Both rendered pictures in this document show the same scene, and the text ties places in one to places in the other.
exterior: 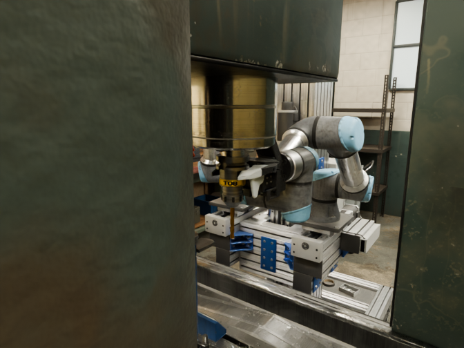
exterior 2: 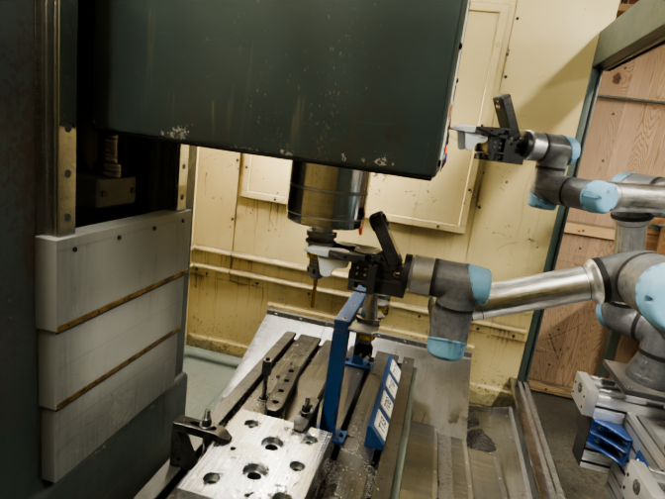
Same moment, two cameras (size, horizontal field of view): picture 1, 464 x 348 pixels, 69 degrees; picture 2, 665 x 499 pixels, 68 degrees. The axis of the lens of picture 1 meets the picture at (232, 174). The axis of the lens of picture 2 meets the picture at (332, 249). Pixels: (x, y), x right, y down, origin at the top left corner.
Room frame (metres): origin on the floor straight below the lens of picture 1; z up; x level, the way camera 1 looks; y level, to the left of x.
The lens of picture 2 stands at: (0.25, -0.90, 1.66)
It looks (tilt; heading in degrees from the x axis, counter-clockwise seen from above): 13 degrees down; 65
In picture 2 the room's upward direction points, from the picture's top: 8 degrees clockwise
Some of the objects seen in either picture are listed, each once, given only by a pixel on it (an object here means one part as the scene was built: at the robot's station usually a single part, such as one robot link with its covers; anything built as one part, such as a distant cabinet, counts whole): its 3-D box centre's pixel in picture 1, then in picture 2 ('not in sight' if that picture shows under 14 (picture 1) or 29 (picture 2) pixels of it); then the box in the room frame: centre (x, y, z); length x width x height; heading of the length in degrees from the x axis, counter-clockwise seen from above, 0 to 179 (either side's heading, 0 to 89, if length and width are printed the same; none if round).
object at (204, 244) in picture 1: (201, 244); (364, 329); (0.81, 0.08, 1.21); 0.07 x 0.05 x 0.01; 143
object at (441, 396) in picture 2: not in sight; (343, 395); (1.03, 0.52, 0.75); 0.89 x 0.70 x 0.26; 143
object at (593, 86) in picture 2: not in sight; (556, 235); (1.77, 0.42, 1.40); 0.04 x 0.04 x 1.20; 53
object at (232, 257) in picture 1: (241, 245); (636, 458); (1.82, -0.05, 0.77); 0.36 x 0.10 x 0.09; 144
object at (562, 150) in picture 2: not in sight; (554, 150); (1.29, 0.07, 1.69); 0.11 x 0.08 x 0.09; 173
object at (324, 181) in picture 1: (326, 183); not in sight; (1.52, -0.44, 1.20); 0.13 x 0.12 x 0.14; 58
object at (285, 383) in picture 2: not in sight; (282, 395); (0.69, 0.26, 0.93); 0.26 x 0.05 x 0.06; 58
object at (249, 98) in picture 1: (233, 112); (328, 192); (0.64, 0.00, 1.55); 0.16 x 0.16 x 0.12
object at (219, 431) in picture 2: not in sight; (202, 439); (0.44, 0.05, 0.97); 0.13 x 0.03 x 0.15; 143
